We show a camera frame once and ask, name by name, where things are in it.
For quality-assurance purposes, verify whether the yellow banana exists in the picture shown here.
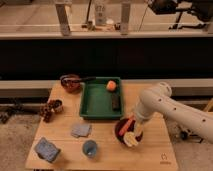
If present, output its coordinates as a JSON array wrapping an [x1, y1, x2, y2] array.
[[123, 132, 138, 147]]

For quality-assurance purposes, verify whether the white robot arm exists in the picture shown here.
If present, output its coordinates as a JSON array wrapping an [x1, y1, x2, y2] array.
[[133, 82, 213, 143]]

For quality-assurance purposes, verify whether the orange carrot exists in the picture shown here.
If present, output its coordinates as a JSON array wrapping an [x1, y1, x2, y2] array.
[[119, 116, 134, 136]]

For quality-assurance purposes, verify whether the dark red bowl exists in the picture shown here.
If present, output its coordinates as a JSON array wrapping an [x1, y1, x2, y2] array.
[[114, 118, 143, 144]]

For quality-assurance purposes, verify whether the black wheeled stand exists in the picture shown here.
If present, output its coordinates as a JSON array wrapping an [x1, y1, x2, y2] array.
[[180, 131, 189, 140]]

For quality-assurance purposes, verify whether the green plastic tray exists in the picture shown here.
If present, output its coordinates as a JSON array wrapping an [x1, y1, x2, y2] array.
[[79, 77, 124, 120]]

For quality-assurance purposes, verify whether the orange fruit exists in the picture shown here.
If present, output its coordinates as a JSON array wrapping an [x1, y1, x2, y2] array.
[[106, 80, 117, 91]]

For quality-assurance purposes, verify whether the blue ceramic cup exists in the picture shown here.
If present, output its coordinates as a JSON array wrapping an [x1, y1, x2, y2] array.
[[82, 140, 98, 158]]

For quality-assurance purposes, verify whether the grey folded cloth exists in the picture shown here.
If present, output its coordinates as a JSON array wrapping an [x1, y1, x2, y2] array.
[[71, 123, 92, 138]]

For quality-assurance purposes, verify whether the small metal cup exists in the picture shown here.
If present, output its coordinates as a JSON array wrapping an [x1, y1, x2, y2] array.
[[53, 99, 63, 113]]

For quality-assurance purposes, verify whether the blue sponge block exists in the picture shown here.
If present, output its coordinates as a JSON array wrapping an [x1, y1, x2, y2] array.
[[34, 137, 61, 163]]

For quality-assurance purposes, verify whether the brown pot with black handle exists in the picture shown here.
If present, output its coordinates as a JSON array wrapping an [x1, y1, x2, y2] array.
[[60, 74, 95, 93]]

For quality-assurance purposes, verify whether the black camera on tripod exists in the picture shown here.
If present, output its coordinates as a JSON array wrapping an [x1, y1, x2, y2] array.
[[147, 0, 213, 29]]

